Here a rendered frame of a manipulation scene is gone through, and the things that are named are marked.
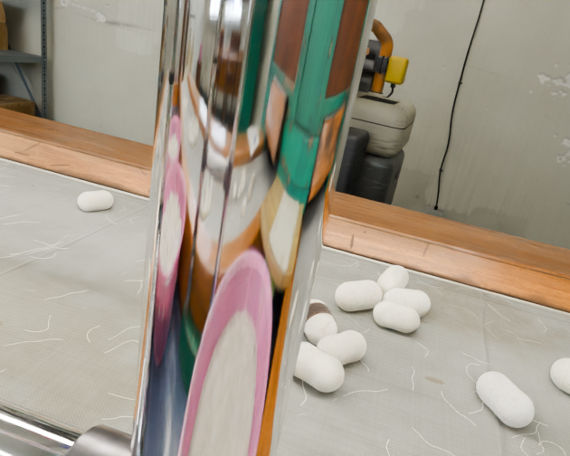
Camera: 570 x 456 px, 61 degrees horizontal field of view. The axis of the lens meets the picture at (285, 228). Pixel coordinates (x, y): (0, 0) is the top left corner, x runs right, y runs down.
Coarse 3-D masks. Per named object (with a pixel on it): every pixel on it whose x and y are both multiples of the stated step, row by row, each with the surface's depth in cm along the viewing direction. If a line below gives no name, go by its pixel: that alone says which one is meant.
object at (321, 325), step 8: (312, 320) 31; (320, 320) 30; (328, 320) 30; (304, 328) 31; (312, 328) 30; (320, 328) 30; (328, 328) 30; (336, 328) 31; (312, 336) 30; (320, 336) 30
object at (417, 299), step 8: (384, 296) 36; (392, 296) 36; (400, 296) 36; (408, 296) 36; (416, 296) 36; (424, 296) 36; (400, 304) 35; (408, 304) 36; (416, 304) 36; (424, 304) 36; (424, 312) 36
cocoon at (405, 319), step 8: (384, 304) 34; (392, 304) 34; (376, 312) 34; (384, 312) 34; (392, 312) 34; (400, 312) 34; (408, 312) 34; (416, 312) 34; (376, 320) 34; (384, 320) 34; (392, 320) 34; (400, 320) 34; (408, 320) 34; (416, 320) 34; (392, 328) 34; (400, 328) 34; (408, 328) 34; (416, 328) 34
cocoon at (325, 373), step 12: (300, 348) 27; (312, 348) 27; (300, 360) 27; (312, 360) 27; (324, 360) 27; (336, 360) 27; (300, 372) 27; (312, 372) 26; (324, 372) 26; (336, 372) 26; (312, 384) 27; (324, 384) 26; (336, 384) 26
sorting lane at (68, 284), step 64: (0, 192) 45; (64, 192) 48; (0, 256) 35; (64, 256) 36; (128, 256) 38; (320, 256) 44; (0, 320) 28; (64, 320) 29; (128, 320) 30; (448, 320) 37; (512, 320) 39; (0, 384) 24; (64, 384) 24; (128, 384) 25; (384, 384) 29; (448, 384) 30; (320, 448) 23; (384, 448) 24; (448, 448) 25; (512, 448) 26
